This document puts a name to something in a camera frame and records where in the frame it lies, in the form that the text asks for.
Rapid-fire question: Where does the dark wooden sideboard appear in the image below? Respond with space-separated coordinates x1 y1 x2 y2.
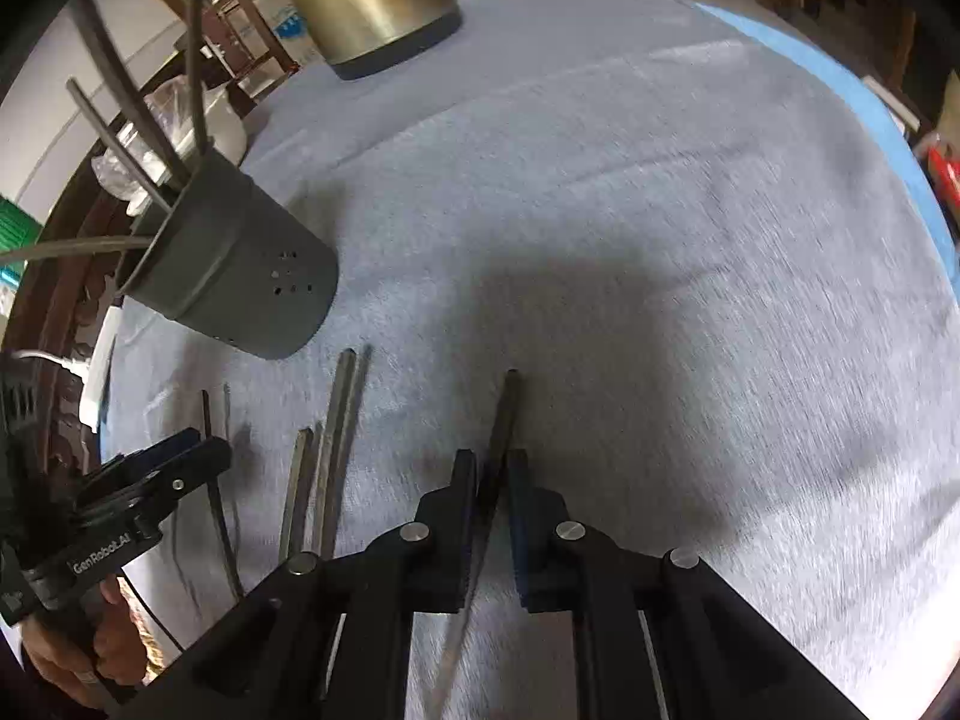
0 111 177 466

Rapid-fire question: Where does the person's left hand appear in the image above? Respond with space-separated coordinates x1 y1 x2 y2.
22 576 151 711

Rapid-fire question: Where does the bunch of dark chopsticks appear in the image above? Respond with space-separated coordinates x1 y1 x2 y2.
0 0 212 265

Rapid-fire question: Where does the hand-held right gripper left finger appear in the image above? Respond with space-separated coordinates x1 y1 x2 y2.
142 448 481 720

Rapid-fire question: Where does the white chest freezer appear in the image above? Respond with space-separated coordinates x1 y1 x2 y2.
212 0 320 70

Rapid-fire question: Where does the golden electric kettle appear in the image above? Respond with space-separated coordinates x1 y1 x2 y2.
280 0 464 83

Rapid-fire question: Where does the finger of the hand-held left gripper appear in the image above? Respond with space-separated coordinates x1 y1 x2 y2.
77 427 205 497
81 437 235 520

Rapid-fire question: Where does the white step stool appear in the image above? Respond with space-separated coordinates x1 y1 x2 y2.
861 73 921 134

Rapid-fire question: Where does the black cable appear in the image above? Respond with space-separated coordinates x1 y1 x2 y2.
120 576 185 655

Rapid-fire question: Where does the clear plastic bag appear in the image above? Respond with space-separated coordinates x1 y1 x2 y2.
92 73 205 201

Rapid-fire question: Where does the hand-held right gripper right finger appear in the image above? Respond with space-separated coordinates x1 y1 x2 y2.
505 448 872 720

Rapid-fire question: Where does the blue tablecloth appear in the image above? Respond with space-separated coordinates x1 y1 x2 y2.
691 2 960 275

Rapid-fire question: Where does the grey tablecloth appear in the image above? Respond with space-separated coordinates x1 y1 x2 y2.
96 0 960 720

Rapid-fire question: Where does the dark grey perforated utensil holder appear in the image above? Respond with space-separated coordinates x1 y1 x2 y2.
115 145 340 362

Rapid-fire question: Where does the white power strip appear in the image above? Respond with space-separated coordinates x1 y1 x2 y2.
77 303 126 434

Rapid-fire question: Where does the red child chair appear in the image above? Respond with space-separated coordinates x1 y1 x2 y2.
925 133 960 207

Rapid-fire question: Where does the dark wooden chair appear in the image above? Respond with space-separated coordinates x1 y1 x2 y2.
197 0 302 104

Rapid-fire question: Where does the dark grey metal chopstick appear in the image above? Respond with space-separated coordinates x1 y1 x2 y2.
313 349 358 560
330 346 374 557
427 368 524 720
199 388 245 602
278 427 314 565

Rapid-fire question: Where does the white power cable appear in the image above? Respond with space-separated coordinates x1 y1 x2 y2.
13 348 92 377

